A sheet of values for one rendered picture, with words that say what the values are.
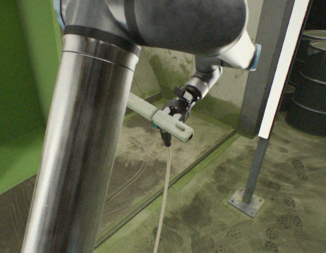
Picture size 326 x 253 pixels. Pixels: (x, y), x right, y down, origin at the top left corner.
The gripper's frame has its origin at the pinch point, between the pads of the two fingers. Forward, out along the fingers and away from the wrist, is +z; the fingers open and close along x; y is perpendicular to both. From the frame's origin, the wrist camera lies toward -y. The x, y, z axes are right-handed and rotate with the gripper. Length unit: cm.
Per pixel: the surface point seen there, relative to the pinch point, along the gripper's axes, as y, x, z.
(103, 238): 79, 16, 53
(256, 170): 77, -39, -38
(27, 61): 13, 95, 5
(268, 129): 46, -32, -50
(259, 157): 67, -36, -43
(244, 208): 103, -46, -20
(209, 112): 150, 31, -104
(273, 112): 37, -29, -55
